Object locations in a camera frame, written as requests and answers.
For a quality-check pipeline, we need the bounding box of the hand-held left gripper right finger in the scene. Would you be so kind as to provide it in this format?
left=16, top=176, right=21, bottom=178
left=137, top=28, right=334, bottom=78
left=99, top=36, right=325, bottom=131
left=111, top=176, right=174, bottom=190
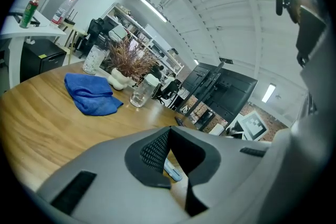
left=167, top=125, right=222, bottom=217

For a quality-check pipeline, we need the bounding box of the blue folded cloth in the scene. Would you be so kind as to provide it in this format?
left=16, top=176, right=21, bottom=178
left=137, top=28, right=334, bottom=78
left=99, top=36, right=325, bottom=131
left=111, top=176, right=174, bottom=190
left=64, top=72, right=124, bottom=116

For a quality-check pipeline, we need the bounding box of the clear jar with white lid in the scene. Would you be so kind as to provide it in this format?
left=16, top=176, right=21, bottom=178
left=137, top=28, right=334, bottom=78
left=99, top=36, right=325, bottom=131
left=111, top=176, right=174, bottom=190
left=130, top=73, right=160, bottom=108

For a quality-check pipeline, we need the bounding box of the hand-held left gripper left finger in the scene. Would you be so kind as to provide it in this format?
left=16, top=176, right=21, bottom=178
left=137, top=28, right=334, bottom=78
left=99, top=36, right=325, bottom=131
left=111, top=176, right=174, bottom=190
left=124, top=126, right=172, bottom=190

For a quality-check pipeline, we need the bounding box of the long ceiling tube light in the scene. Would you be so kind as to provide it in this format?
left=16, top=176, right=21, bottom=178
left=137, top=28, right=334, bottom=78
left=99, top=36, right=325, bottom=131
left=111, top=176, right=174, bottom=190
left=140, top=0, right=169, bottom=23

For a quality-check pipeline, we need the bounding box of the black office chair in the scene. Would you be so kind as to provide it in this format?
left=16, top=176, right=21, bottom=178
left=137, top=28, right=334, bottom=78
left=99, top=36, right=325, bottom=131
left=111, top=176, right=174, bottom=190
left=78, top=18, right=106, bottom=59

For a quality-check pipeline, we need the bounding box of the black screen on stand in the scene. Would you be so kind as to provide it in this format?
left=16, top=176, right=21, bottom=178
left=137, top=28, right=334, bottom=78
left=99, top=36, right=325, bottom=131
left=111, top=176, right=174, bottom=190
left=174, top=57, right=259, bottom=130

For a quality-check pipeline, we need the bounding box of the black head-mounted camera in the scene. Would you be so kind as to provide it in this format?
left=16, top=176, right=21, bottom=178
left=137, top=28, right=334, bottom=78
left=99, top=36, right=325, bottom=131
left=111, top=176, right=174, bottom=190
left=275, top=0, right=289, bottom=16

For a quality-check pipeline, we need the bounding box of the white shelving unit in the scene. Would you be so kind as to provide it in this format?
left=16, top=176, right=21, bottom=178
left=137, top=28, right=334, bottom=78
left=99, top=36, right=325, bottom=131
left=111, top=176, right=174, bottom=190
left=103, top=2, right=185, bottom=77

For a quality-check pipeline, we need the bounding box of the person's face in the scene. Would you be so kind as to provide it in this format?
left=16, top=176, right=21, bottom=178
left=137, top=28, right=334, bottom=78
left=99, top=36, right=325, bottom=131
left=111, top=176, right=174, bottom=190
left=287, top=0, right=313, bottom=25

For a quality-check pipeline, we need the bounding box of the light blue plastic device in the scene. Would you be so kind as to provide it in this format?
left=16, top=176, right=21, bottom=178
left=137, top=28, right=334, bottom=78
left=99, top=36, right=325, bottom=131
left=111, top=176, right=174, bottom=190
left=163, top=157, right=183, bottom=183

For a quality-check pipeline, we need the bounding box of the white standing desk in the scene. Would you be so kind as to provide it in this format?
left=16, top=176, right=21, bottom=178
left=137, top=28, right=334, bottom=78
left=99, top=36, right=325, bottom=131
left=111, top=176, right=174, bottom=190
left=0, top=9, right=68, bottom=90

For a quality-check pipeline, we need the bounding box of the wooden table with black legs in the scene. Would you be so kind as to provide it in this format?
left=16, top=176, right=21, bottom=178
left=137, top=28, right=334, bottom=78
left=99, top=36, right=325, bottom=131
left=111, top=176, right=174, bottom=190
left=0, top=60, right=196, bottom=192

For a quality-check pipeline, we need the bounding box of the black small cabinet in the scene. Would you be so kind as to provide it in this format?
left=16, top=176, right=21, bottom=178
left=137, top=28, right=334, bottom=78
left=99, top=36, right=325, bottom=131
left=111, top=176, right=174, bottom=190
left=20, top=39, right=68, bottom=82

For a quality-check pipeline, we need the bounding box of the white vase with dried plant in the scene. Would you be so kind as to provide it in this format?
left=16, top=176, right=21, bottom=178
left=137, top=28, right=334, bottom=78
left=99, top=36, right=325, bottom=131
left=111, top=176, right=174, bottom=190
left=107, top=35, right=161, bottom=91

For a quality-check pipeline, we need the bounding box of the person's left forearm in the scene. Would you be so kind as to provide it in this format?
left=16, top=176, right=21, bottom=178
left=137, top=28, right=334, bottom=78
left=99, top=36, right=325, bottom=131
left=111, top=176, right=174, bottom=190
left=262, top=110, right=336, bottom=224

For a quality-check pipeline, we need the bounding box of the green spray bottle orange cap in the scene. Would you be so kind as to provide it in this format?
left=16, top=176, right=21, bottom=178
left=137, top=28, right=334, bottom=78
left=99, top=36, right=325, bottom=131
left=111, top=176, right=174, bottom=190
left=19, top=0, right=46, bottom=29

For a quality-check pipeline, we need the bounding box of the wooden stool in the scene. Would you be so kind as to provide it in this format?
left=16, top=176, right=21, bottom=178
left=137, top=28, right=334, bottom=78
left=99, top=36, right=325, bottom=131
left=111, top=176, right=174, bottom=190
left=56, top=20, right=88, bottom=65

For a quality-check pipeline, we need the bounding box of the printed glass jar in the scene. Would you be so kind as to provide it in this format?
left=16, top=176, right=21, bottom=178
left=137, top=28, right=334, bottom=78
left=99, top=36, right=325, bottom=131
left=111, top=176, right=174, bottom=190
left=82, top=44, right=108, bottom=76

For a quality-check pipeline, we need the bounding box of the clear bottle with red cap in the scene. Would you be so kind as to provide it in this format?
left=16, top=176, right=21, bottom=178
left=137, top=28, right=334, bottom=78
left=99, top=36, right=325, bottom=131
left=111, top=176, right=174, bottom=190
left=50, top=0, right=76, bottom=27

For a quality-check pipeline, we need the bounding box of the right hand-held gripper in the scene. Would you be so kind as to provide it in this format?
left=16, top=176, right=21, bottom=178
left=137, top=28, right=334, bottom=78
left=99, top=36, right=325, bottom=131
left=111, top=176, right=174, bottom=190
left=225, top=110, right=270, bottom=141

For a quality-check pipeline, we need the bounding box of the small ceiling light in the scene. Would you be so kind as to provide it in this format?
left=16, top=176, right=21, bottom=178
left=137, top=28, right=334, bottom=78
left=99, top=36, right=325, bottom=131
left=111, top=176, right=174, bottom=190
left=261, top=82, right=277, bottom=103

